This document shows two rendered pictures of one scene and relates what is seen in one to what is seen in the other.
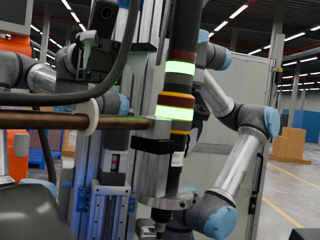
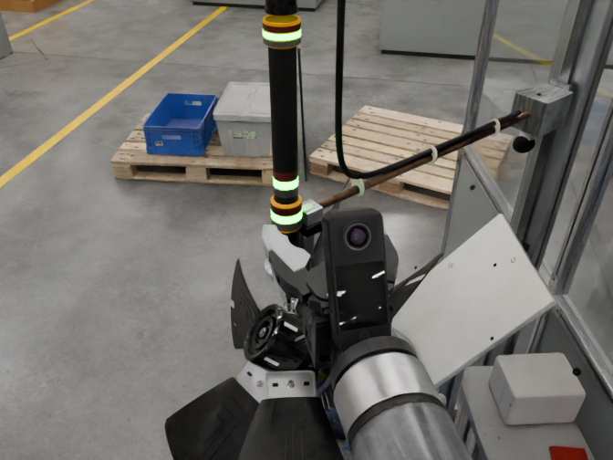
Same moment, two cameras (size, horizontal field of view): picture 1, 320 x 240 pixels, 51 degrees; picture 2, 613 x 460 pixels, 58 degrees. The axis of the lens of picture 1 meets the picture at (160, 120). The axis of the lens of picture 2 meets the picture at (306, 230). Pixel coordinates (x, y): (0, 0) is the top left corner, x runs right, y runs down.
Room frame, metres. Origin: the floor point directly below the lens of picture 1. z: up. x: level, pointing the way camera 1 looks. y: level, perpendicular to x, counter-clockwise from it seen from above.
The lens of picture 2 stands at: (1.00, 0.20, 1.99)
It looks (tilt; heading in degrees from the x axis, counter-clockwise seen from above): 36 degrees down; 197
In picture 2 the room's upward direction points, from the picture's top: straight up
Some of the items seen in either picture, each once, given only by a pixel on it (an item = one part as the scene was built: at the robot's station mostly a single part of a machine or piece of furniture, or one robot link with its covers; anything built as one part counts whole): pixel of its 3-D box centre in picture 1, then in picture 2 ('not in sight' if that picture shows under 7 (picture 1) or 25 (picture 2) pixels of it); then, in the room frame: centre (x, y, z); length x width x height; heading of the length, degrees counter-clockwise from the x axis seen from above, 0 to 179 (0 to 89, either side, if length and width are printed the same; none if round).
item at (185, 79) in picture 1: (178, 79); (285, 188); (0.39, -0.02, 1.60); 0.03 x 0.03 x 0.01
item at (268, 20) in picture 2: not in sight; (281, 31); (0.39, -0.02, 1.80); 0.04 x 0.04 x 0.03
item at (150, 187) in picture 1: (163, 160); (292, 241); (0.38, -0.01, 1.50); 0.09 x 0.07 x 0.10; 145
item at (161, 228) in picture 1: (160, 220); not in sight; (0.39, -0.02, 1.43); 0.01 x 0.01 x 0.02
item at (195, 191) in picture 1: (181, 205); not in sight; (1.20, -0.12, 1.20); 0.13 x 0.12 x 0.14; 47
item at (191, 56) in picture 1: (181, 57); (285, 171); (0.39, -0.02, 1.62); 0.03 x 0.03 x 0.01
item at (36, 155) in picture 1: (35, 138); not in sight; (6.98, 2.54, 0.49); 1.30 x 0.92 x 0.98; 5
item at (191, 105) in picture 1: (175, 101); (285, 203); (0.39, -0.02, 1.57); 0.04 x 0.04 x 0.01
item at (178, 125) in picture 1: (173, 123); (286, 219); (0.39, -0.02, 1.54); 0.04 x 0.04 x 0.01
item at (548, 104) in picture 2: not in sight; (542, 108); (-0.12, 0.34, 1.54); 0.10 x 0.07 x 0.09; 145
